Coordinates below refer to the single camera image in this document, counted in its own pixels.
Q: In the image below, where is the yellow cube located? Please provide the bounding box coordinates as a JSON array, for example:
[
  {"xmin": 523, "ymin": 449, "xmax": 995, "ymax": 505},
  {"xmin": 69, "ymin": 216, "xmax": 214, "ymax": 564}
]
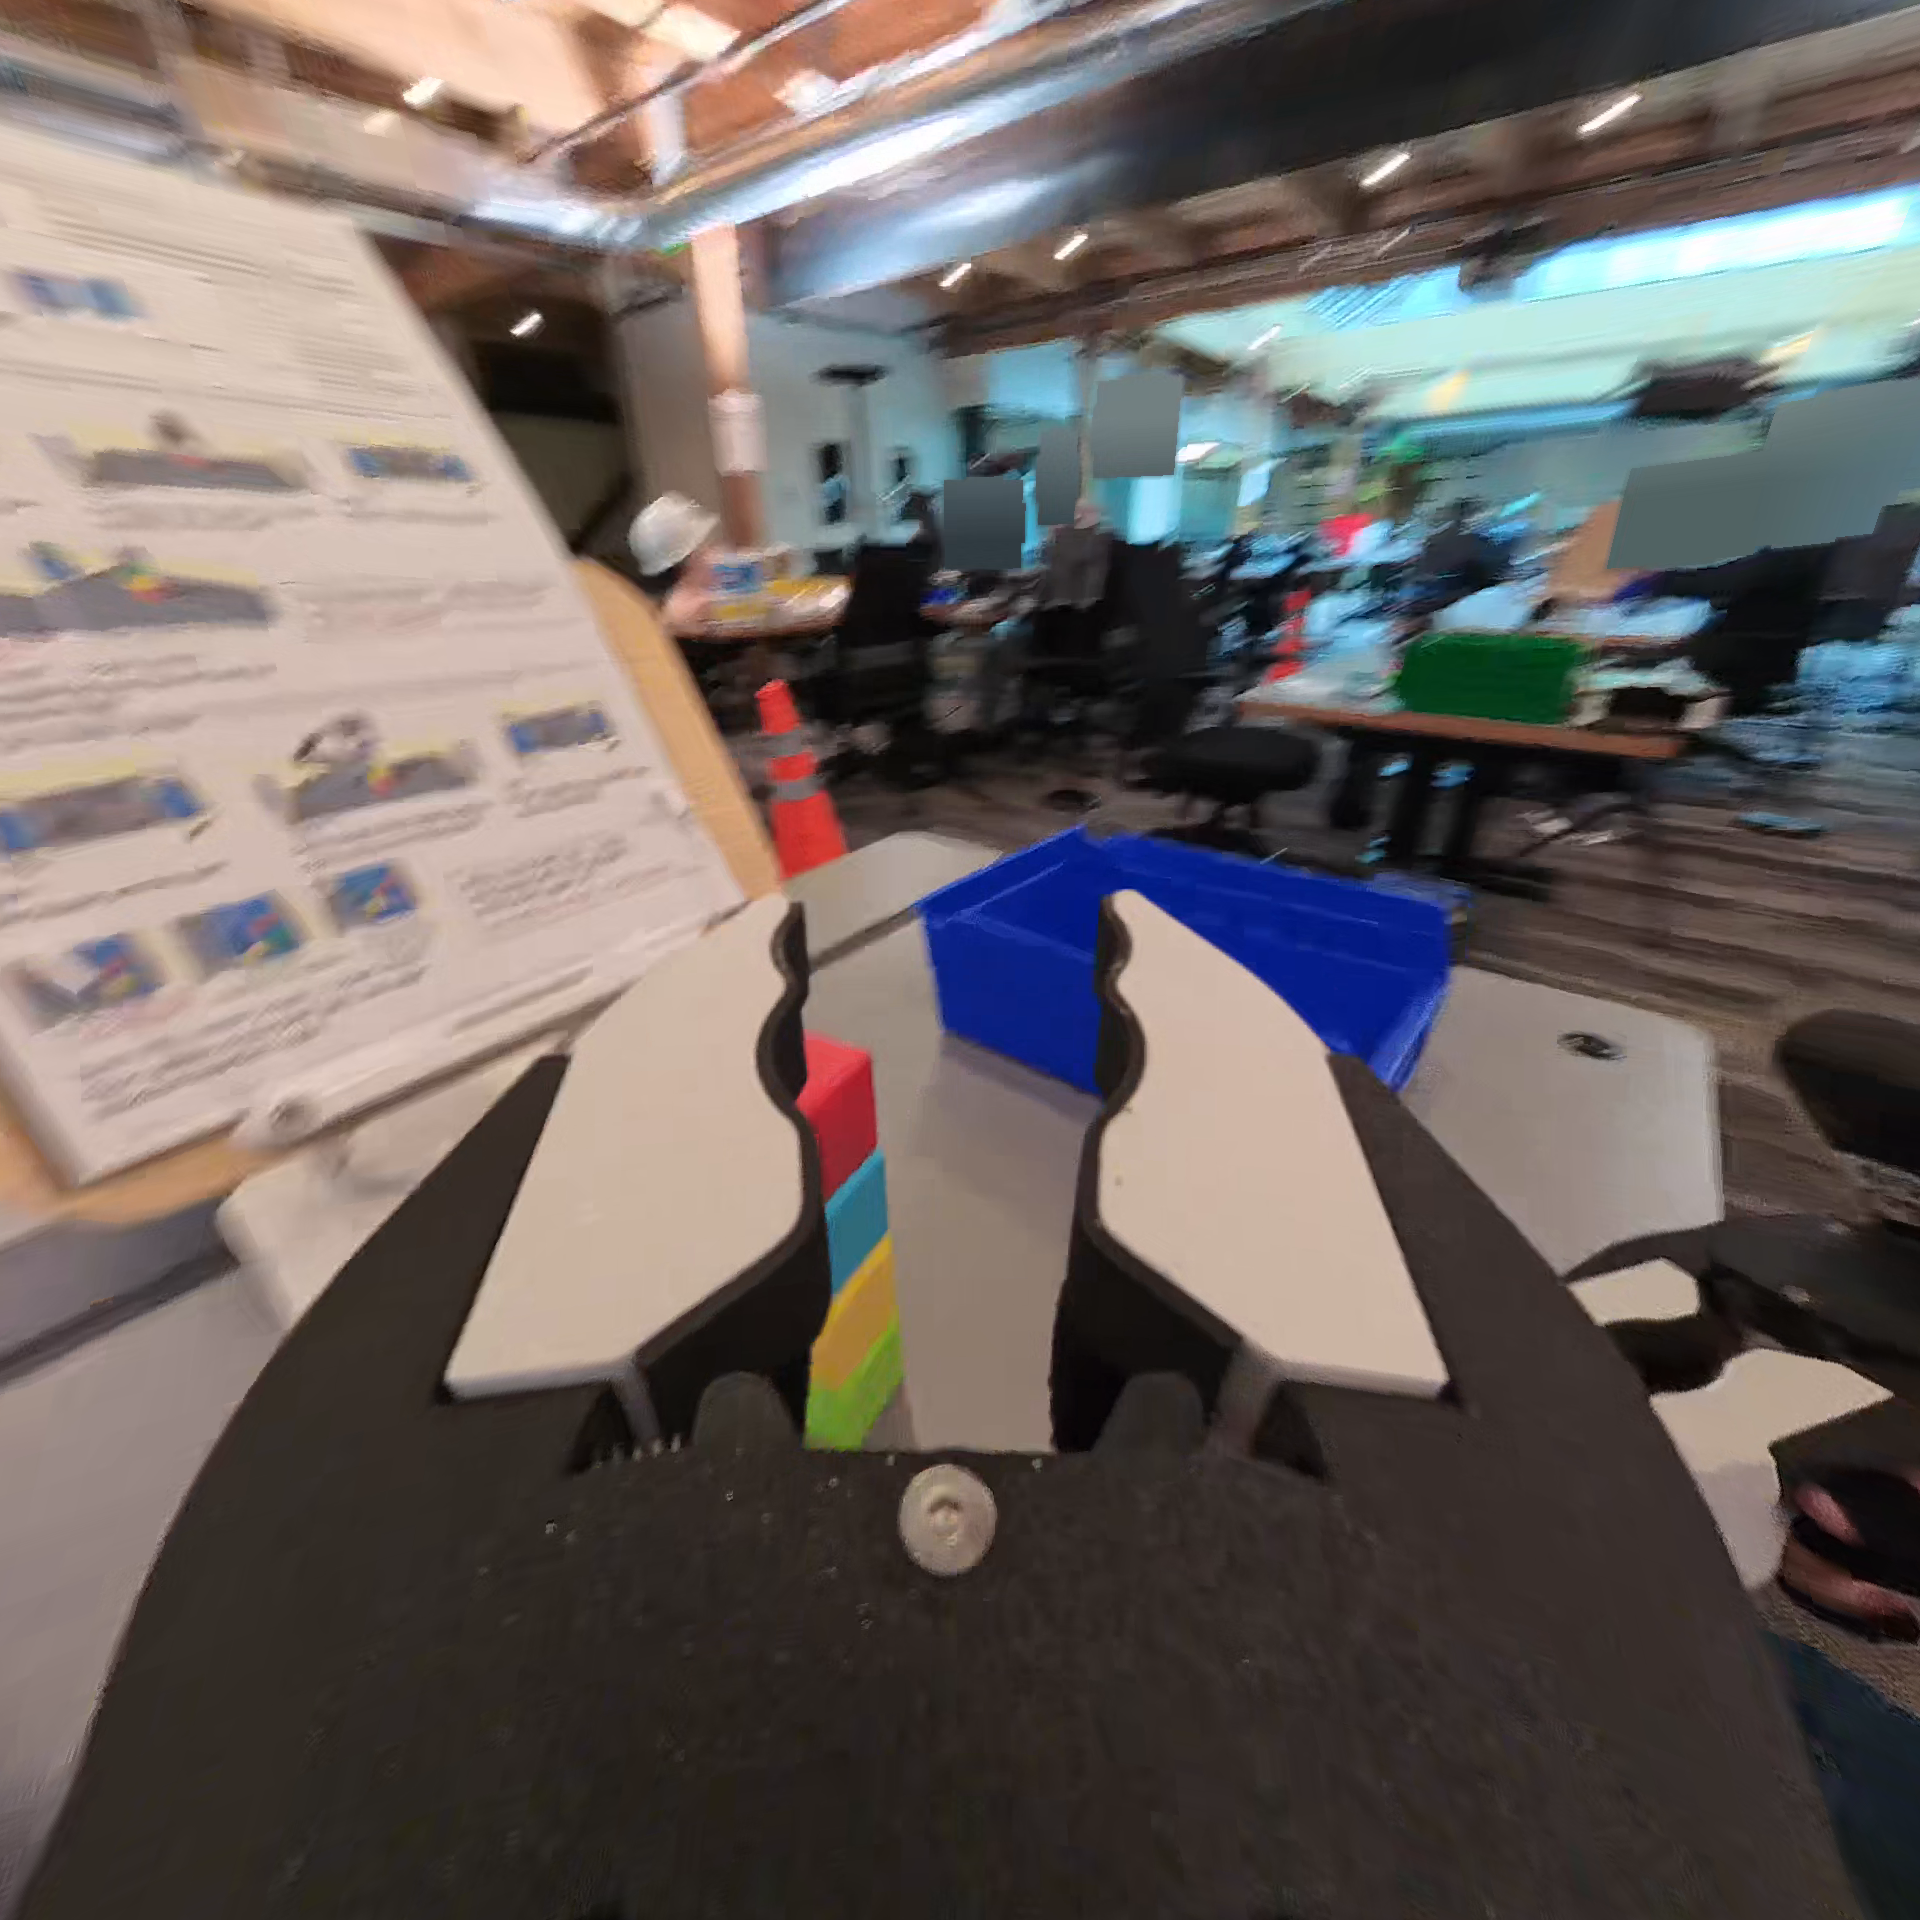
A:
[{"xmin": 810, "ymin": 1238, "xmax": 898, "ymax": 1383}]

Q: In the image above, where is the person's right hand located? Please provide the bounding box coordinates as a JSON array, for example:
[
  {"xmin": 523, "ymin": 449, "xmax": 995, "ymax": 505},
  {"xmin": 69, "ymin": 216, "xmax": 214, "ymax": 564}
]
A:
[{"xmin": 1776, "ymin": 1476, "xmax": 1920, "ymax": 1641}]

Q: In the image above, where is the red cube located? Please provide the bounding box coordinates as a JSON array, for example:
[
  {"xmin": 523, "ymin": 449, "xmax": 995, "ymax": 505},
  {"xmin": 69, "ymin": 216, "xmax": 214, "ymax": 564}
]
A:
[{"xmin": 796, "ymin": 1032, "xmax": 879, "ymax": 1203}]

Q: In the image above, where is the orange traffic cone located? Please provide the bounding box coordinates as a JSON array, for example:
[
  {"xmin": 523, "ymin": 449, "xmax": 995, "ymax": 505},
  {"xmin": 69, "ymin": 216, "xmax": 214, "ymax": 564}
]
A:
[{"xmin": 750, "ymin": 679, "xmax": 847, "ymax": 884}]

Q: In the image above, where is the brown table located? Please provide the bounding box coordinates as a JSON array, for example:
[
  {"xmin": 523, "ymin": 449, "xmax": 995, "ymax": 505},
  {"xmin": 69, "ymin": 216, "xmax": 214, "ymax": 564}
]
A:
[{"xmin": 1237, "ymin": 688, "xmax": 1693, "ymax": 874}]

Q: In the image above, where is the white hard hat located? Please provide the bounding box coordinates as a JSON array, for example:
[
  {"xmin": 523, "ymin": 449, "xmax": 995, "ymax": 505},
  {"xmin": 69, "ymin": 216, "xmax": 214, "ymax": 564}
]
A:
[{"xmin": 626, "ymin": 492, "xmax": 722, "ymax": 576}]

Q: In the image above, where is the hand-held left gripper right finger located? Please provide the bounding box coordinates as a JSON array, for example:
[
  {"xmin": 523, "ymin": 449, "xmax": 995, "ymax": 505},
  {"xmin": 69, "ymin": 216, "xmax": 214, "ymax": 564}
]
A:
[{"xmin": 1048, "ymin": 888, "xmax": 1453, "ymax": 1455}]

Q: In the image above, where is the black office chair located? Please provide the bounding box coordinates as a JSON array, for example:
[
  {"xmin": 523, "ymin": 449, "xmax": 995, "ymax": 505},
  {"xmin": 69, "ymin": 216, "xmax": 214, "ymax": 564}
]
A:
[{"xmin": 1142, "ymin": 724, "xmax": 1325, "ymax": 846}]

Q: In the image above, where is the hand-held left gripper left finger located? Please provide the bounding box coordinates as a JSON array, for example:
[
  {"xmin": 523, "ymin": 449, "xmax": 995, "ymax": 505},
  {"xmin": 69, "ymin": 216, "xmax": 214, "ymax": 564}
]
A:
[{"xmin": 444, "ymin": 896, "xmax": 835, "ymax": 1450}]

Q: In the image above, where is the blue plastic bin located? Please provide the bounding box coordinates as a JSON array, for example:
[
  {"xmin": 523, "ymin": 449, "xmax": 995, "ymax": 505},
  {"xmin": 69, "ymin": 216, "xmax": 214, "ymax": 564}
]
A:
[{"xmin": 918, "ymin": 825, "xmax": 1453, "ymax": 1097}]

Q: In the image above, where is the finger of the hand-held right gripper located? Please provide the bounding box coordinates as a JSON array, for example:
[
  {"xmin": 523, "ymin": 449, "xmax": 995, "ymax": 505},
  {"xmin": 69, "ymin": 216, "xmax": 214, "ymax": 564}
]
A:
[
  {"xmin": 1650, "ymin": 1347, "xmax": 1895, "ymax": 1593},
  {"xmin": 1568, "ymin": 1257, "xmax": 1741, "ymax": 1390}
]

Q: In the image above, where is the cyan cube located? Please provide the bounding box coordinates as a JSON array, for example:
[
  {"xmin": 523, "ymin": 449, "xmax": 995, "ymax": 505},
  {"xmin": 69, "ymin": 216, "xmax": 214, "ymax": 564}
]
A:
[{"xmin": 826, "ymin": 1148, "xmax": 890, "ymax": 1279}]

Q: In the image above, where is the printed instruction sheet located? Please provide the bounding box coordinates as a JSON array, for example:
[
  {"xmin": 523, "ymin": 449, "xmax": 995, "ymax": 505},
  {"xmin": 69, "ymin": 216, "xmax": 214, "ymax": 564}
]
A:
[{"xmin": 0, "ymin": 129, "xmax": 746, "ymax": 1187}]

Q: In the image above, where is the wooden document stand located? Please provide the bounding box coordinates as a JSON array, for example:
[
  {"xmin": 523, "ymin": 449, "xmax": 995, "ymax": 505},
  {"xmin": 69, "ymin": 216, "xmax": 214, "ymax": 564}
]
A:
[{"xmin": 0, "ymin": 120, "xmax": 784, "ymax": 1337}]

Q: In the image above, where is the green board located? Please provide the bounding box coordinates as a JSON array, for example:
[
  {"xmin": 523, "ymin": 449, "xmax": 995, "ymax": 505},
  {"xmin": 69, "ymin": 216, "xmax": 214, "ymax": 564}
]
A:
[{"xmin": 1394, "ymin": 632, "xmax": 1592, "ymax": 722}]

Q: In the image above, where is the grey desk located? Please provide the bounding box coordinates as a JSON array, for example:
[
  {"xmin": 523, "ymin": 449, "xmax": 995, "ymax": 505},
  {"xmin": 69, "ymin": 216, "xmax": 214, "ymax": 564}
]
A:
[{"xmin": 0, "ymin": 833, "xmax": 1728, "ymax": 1847}]

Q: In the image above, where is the green cube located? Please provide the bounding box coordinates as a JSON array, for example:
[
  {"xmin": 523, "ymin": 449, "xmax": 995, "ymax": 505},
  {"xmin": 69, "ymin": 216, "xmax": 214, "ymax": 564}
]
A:
[{"xmin": 805, "ymin": 1319, "xmax": 904, "ymax": 1451}]

